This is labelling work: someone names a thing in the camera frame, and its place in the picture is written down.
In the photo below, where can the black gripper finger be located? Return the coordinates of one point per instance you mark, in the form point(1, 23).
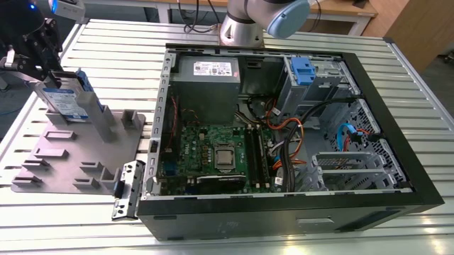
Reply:
point(32, 69)
point(49, 47)

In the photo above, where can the hard disk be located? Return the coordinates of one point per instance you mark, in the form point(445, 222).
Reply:
point(60, 103)

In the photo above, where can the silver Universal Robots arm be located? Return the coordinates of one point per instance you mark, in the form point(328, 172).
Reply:
point(240, 34)

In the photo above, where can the metal disk bay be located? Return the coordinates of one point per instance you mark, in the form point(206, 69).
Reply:
point(354, 172)

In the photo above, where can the grey parts rack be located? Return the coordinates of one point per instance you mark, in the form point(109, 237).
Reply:
point(71, 164)

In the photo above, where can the grey power supply unit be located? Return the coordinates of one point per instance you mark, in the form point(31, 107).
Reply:
point(208, 101)

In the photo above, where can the green motherboard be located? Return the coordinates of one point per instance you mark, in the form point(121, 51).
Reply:
point(191, 148)

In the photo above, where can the silver CPU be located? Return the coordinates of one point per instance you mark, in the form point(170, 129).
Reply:
point(224, 156)

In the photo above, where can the CPU socket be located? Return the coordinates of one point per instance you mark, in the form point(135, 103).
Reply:
point(224, 166)

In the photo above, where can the black graphics card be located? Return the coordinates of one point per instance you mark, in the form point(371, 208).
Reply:
point(219, 181)

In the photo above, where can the black RAM slot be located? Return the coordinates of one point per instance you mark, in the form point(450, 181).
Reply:
point(262, 156)
point(251, 154)

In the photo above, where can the blue drive cage latch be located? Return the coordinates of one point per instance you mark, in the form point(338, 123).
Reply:
point(302, 71)

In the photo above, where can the metal drive cage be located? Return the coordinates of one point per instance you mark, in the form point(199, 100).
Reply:
point(311, 98)

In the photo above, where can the black open PC case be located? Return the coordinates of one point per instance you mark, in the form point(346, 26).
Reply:
point(248, 212)

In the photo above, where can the brown wooden cabinet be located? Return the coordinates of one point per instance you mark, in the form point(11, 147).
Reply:
point(418, 26)

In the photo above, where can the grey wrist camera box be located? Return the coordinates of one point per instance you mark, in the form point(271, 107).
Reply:
point(71, 9)

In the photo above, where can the blue bracket clip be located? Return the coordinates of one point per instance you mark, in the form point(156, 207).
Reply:
point(119, 189)

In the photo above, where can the metal expansion slot bracket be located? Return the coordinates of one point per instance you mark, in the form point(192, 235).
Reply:
point(131, 191)

